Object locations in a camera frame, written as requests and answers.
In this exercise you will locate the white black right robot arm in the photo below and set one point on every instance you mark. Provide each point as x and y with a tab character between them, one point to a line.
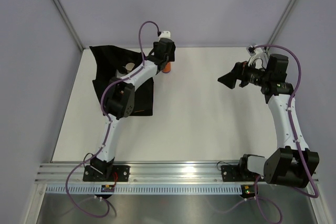
293	163

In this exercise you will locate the clear amber soap bottle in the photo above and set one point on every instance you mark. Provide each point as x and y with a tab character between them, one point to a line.
121	73

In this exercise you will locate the orange blue spray bottle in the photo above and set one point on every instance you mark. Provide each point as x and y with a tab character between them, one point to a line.
167	68

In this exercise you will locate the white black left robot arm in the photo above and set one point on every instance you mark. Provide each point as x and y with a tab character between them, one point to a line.
117	103

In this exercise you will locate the right aluminium corner post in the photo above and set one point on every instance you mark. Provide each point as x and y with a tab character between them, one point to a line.
282	21

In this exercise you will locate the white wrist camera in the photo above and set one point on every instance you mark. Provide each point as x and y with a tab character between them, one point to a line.
164	34
257	53

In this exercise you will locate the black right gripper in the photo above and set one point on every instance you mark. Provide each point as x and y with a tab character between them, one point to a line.
240	71

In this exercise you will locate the aluminium corner post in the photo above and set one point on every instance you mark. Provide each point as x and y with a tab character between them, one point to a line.
66	20
282	21

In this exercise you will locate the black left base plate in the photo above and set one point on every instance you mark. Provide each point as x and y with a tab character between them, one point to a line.
120	173

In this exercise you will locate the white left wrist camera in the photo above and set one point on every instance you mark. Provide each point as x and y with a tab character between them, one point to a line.
164	34

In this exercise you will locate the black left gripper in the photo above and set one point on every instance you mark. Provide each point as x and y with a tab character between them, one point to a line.
170	55

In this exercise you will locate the white slotted cable duct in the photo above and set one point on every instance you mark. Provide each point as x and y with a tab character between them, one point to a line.
177	189

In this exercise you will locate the black canvas bag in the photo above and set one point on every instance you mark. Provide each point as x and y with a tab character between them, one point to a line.
111	58

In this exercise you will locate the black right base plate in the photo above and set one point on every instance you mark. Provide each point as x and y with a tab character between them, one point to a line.
233	173

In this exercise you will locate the left aluminium corner post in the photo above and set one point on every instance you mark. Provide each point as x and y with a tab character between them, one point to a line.
66	20

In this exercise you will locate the beige pump bottle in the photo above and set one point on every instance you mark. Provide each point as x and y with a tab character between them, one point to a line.
129	67

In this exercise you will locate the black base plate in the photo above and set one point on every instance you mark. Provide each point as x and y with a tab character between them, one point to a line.
233	173
120	173

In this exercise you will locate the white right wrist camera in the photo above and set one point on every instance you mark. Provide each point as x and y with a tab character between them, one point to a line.
257	53

